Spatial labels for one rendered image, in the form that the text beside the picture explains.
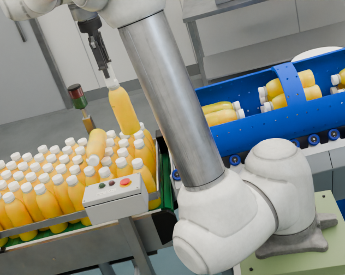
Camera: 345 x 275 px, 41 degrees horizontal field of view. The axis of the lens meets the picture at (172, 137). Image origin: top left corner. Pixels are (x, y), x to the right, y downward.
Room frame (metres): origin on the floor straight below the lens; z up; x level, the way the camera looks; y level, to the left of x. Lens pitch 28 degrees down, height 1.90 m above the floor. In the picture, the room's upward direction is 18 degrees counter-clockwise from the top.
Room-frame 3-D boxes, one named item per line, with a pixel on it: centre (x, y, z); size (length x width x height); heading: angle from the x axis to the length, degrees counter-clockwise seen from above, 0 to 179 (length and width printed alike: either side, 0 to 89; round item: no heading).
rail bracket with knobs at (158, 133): (1.79, 0.03, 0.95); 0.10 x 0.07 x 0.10; 174
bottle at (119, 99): (1.50, 0.14, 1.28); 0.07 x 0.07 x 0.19
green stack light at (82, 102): (1.98, 0.35, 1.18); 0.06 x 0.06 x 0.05
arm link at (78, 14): (1.51, 0.14, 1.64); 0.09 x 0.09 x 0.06
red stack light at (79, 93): (1.98, 0.35, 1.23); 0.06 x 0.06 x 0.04
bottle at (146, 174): (1.43, 0.15, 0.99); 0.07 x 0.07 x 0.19
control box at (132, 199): (1.32, 0.25, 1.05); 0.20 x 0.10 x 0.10; 84
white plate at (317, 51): (1.94, -0.77, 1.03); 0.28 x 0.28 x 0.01
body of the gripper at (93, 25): (1.51, 0.14, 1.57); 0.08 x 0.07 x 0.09; 174
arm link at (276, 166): (0.92, -0.21, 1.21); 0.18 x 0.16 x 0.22; 121
